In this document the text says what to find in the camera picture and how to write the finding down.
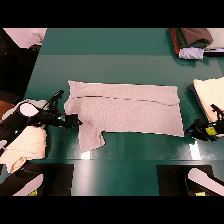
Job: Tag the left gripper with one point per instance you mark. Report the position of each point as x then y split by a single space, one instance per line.
71 120

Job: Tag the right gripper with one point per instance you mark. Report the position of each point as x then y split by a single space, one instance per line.
197 130

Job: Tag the grey T-shirt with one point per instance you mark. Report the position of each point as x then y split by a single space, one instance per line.
133 110

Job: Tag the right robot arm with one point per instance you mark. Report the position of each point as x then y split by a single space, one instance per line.
206 180

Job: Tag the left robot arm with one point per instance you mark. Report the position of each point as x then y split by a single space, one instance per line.
13 123

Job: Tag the cream garment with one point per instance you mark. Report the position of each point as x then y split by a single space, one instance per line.
210 93
26 146

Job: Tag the lavender garment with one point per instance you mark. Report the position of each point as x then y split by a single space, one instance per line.
190 53

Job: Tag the red garment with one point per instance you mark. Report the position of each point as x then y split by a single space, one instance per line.
173 40

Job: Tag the brown garment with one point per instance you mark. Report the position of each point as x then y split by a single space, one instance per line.
196 35

